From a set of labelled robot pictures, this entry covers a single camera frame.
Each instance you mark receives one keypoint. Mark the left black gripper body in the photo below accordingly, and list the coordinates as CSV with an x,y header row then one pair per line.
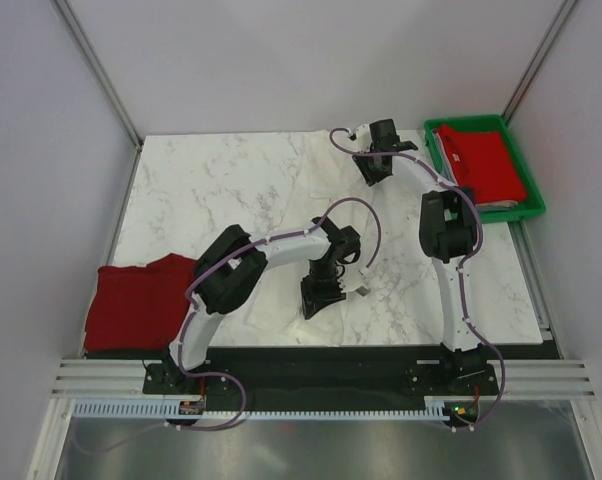
x,y
320,289

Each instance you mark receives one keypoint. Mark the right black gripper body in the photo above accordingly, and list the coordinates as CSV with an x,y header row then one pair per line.
x,y
367,167

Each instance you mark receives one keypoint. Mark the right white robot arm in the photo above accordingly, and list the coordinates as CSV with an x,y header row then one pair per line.
x,y
449,231

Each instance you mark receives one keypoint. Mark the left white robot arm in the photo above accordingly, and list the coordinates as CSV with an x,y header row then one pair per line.
x,y
228,272

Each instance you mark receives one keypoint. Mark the red t shirt in bin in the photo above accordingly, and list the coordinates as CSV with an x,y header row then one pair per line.
x,y
481,165

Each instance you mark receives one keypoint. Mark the green plastic bin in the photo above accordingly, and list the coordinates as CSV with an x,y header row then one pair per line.
x,y
480,152

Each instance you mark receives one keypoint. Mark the folded red t shirt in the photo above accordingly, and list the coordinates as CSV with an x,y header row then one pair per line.
x,y
139,307

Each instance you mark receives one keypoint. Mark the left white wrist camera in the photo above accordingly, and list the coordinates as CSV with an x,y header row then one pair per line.
x,y
356,281

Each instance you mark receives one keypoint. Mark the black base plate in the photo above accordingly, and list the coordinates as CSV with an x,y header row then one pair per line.
x,y
466,366

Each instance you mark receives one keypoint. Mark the light blue cable duct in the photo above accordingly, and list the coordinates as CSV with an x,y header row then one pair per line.
x,y
178,410

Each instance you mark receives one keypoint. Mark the aluminium frame rail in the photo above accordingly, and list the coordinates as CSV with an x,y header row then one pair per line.
x,y
515,379

